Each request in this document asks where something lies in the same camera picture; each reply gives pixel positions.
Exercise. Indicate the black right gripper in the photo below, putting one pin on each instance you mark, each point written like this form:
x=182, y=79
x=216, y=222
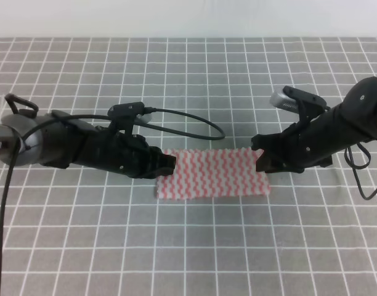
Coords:
x=300, y=146

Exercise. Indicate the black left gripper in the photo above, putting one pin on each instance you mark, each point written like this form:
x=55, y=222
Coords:
x=115, y=152

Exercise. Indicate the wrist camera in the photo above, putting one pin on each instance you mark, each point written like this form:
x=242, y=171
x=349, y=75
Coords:
x=125, y=116
x=307, y=105

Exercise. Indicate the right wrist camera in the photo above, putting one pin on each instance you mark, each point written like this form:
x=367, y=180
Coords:
x=307, y=105

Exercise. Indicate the grey grid tablecloth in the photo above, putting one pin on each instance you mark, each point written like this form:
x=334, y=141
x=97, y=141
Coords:
x=86, y=232

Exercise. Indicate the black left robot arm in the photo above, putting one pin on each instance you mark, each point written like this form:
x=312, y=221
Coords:
x=39, y=139

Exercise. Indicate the pink white wavy towel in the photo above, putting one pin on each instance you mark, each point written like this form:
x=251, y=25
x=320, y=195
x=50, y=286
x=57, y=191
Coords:
x=213, y=173

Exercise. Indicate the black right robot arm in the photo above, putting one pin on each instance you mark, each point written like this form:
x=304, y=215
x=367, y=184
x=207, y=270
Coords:
x=355, y=118

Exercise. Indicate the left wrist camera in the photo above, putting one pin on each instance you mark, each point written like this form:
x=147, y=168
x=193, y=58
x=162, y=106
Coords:
x=125, y=116

